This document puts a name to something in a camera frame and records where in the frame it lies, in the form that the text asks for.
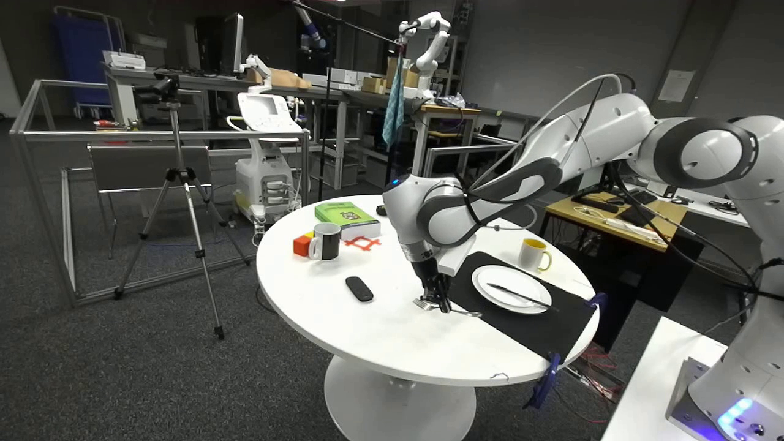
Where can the small black oval remote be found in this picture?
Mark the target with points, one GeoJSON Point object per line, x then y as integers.
{"type": "Point", "coordinates": [359, 290]}

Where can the white round table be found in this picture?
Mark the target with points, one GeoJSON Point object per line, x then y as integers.
{"type": "Point", "coordinates": [368, 335]}

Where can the camera tripod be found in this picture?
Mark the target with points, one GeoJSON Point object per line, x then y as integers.
{"type": "Point", "coordinates": [183, 205]}

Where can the green white book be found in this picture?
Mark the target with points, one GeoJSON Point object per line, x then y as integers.
{"type": "Point", "coordinates": [346, 213]}

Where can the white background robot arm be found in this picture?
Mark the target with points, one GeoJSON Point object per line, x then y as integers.
{"type": "Point", "coordinates": [431, 50]}

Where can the silver metal fork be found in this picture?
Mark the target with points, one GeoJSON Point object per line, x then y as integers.
{"type": "Point", "coordinates": [466, 311]}

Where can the silver table knife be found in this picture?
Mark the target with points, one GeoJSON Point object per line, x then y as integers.
{"type": "Point", "coordinates": [523, 295]}

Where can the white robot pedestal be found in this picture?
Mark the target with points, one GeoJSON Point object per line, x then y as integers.
{"type": "Point", "coordinates": [644, 384]}

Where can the black placemat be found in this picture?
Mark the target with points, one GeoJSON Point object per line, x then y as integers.
{"type": "Point", "coordinates": [563, 326]}

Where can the orange yellow cube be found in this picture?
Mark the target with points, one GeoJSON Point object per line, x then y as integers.
{"type": "Point", "coordinates": [302, 246]}

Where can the white equipment cart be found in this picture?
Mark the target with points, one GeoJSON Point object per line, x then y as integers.
{"type": "Point", "coordinates": [264, 174]}

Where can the grey metal frame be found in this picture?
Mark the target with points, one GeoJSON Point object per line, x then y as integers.
{"type": "Point", "coordinates": [163, 135]}
{"type": "Point", "coordinates": [455, 151]}

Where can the white paper sign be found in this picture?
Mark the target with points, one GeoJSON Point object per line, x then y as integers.
{"type": "Point", "coordinates": [676, 87]}

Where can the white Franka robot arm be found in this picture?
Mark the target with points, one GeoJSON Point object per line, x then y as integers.
{"type": "Point", "coordinates": [602, 137]}

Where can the white mug yellow inside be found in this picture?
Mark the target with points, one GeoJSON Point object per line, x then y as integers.
{"type": "Point", "coordinates": [535, 256]}

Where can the blue tape strip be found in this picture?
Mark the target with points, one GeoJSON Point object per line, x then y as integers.
{"type": "Point", "coordinates": [599, 300]}
{"type": "Point", "coordinates": [541, 380]}

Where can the white round plate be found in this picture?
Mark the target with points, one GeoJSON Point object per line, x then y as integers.
{"type": "Point", "coordinates": [502, 301]}

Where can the wooden desk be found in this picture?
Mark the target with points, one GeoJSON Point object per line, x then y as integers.
{"type": "Point", "coordinates": [651, 232]}

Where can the teal hanging cloth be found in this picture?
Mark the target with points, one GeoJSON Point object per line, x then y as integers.
{"type": "Point", "coordinates": [393, 112]}

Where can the small black round object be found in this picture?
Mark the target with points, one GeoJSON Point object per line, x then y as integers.
{"type": "Point", "coordinates": [378, 208]}

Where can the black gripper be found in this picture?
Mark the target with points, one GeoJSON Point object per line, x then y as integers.
{"type": "Point", "coordinates": [428, 272]}

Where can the black mug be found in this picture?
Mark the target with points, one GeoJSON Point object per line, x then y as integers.
{"type": "Point", "coordinates": [328, 240]}

